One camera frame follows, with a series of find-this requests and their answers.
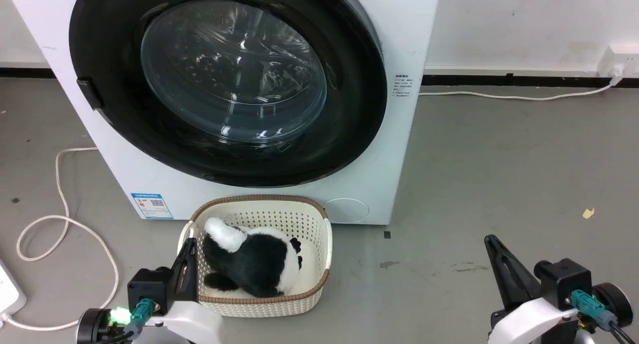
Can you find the long white looped floor cable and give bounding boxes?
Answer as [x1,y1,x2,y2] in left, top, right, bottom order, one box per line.
[0,147,120,332]

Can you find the thin white wall cable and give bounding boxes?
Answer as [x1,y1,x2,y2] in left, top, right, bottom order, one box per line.
[418,77,623,101]

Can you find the white wall outlet box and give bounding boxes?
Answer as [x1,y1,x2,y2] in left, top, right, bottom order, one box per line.
[598,44,639,79]

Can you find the green-plug camera cable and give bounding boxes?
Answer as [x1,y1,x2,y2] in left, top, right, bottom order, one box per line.
[100,298,156,344]
[570,290,639,344]

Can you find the black and white plush panda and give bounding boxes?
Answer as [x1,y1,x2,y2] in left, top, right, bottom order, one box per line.
[202,217,304,299]

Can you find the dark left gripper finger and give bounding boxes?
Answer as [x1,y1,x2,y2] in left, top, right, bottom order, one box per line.
[171,238,199,304]

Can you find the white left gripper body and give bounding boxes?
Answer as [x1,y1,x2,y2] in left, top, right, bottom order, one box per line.
[145,301,224,344]

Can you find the white front-load washing machine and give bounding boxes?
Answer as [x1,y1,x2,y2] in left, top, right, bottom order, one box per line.
[5,0,442,226]

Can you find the black round washer door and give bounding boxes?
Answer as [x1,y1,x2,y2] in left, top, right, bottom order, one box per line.
[69,0,388,188]

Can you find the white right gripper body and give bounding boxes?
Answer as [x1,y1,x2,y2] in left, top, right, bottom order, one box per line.
[488,298,580,344]

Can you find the blue energy label sticker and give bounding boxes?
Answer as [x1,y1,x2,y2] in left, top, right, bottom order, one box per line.
[131,193,174,220]

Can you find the cream perforated laundry basket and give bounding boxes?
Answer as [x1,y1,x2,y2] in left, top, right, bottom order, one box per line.
[177,194,333,318]

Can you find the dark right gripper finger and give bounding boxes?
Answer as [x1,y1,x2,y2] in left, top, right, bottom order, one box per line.
[484,234,543,312]

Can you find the green-plug left camera cable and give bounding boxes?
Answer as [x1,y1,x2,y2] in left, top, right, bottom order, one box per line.
[100,298,156,344]

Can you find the white power strip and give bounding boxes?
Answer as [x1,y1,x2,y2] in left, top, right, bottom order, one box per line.
[0,259,27,318]

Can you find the green-plug right camera cable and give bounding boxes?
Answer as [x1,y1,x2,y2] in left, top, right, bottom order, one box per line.
[570,290,639,344]

